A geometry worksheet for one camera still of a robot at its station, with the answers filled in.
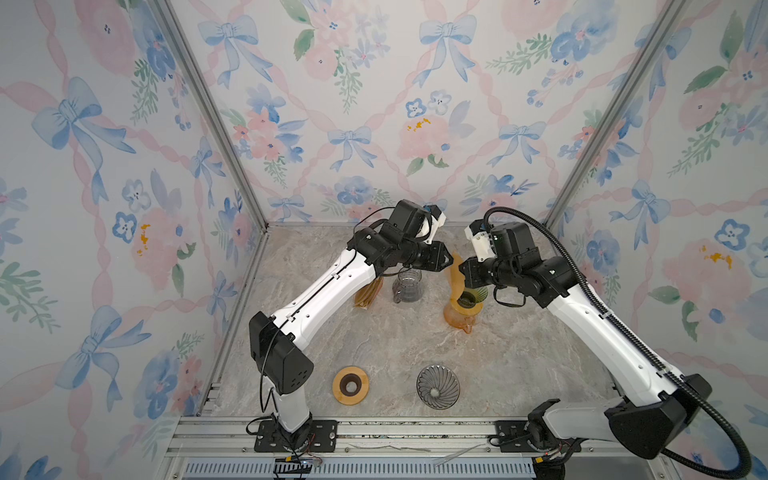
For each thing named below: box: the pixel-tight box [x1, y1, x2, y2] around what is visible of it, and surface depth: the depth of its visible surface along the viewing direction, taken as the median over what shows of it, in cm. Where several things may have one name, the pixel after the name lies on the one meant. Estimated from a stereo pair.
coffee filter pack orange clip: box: [353, 276, 384, 310], surface depth 97 cm
